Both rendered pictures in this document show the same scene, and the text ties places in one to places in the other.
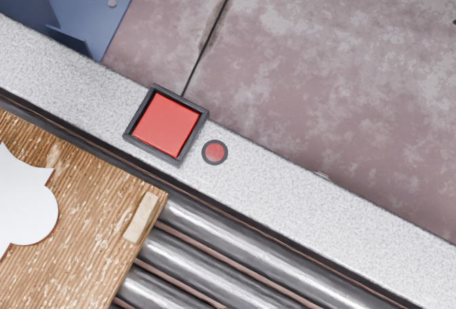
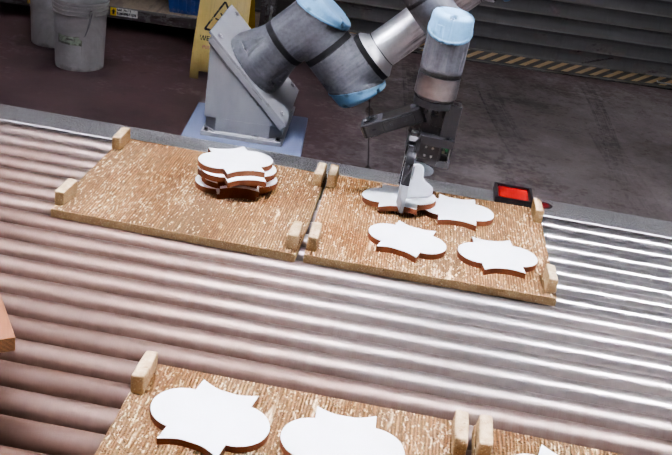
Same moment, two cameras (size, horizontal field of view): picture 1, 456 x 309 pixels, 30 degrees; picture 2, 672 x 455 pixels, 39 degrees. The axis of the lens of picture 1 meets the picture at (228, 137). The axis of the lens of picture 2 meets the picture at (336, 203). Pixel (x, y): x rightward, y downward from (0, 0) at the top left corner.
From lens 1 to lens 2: 1.62 m
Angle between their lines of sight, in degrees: 51
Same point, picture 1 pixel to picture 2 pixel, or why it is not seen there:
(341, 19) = not seen: hidden behind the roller
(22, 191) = (466, 206)
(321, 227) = (620, 222)
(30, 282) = (497, 236)
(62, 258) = (506, 228)
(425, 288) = not seen: outside the picture
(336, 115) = not seen: hidden behind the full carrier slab
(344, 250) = (639, 228)
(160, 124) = (511, 193)
